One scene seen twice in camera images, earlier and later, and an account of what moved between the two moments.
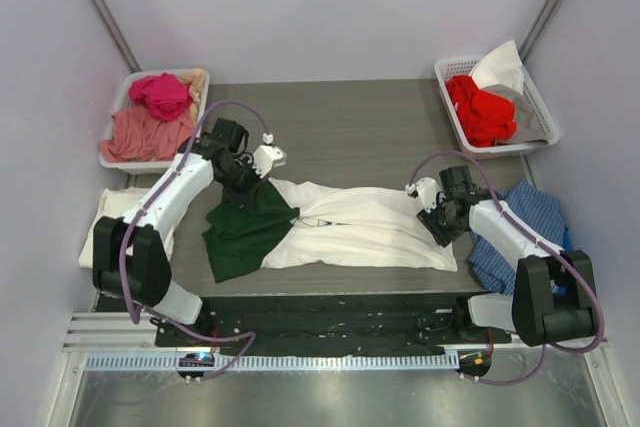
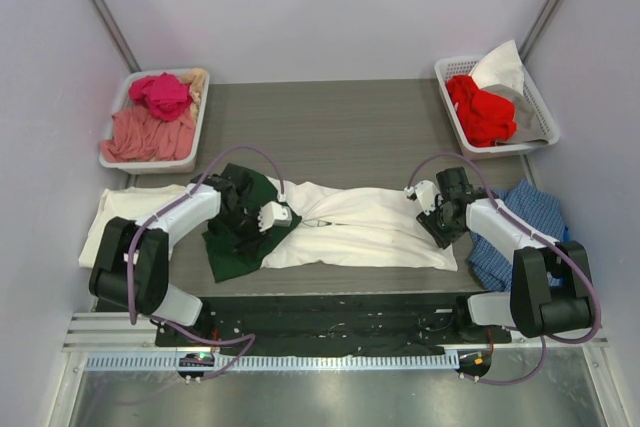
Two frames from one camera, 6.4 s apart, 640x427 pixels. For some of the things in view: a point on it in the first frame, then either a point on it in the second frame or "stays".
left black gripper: [246, 186] to [245, 229]
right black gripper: [432, 225] stays
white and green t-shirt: [296, 223] stays
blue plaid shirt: [540, 210] stays
